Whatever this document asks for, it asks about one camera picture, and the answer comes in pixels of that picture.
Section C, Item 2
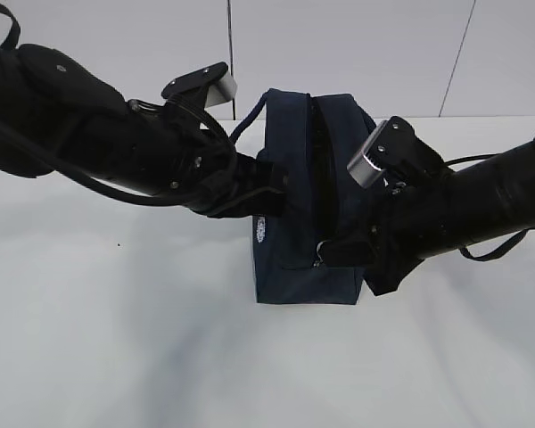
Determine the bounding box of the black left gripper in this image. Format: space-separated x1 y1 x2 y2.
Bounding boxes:
184 153 289 218

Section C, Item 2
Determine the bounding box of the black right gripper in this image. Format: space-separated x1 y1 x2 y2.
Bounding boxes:
318 177 455 295

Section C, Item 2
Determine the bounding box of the navy blue lunch bag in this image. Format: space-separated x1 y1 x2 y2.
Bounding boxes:
232 88 383 305

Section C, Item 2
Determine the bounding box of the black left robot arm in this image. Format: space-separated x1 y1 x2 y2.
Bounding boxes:
0 44 288 218

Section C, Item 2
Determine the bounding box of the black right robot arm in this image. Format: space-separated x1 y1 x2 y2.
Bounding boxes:
317 118 535 295

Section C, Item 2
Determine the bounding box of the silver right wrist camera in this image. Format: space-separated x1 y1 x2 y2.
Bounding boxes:
347 116 446 188

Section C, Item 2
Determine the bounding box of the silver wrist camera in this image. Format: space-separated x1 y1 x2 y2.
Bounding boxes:
347 116 446 188
160 62 237 108

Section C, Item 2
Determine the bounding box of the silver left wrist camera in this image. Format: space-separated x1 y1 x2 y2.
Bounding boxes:
160 62 237 108

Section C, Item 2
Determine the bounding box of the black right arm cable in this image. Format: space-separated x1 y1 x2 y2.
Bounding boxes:
445 153 535 262

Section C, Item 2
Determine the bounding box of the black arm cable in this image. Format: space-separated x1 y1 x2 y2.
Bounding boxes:
0 2 286 209
445 153 535 262

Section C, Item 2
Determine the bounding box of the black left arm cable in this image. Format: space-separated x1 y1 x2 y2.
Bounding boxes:
0 2 286 209

